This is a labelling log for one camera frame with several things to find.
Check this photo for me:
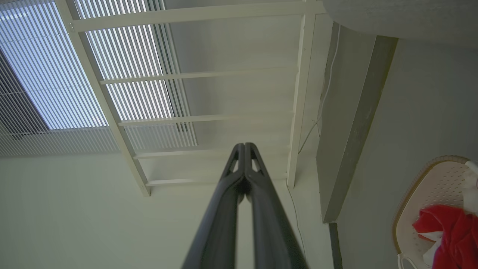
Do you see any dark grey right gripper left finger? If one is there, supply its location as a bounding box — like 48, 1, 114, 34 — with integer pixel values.
182, 143, 245, 269

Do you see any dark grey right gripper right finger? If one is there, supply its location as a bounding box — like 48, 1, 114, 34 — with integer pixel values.
245, 143, 309, 269

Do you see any white perforated laundry basket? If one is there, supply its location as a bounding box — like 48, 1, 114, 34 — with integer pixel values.
392, 156, 478, 269

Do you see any dark grey baseboard strip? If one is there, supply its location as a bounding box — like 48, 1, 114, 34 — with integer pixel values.
329, 222, 343, 269

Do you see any red garment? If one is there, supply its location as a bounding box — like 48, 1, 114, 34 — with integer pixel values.
413, 204, 478, 269

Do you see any white garment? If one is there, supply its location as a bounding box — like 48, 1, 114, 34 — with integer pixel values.
463, 161, 478, 216

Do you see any white slatted window blind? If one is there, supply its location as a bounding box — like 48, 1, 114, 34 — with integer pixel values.
0, 0, 198, 157

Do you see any thin white cable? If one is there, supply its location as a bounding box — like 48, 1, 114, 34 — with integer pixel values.
287, 24, 341, 260

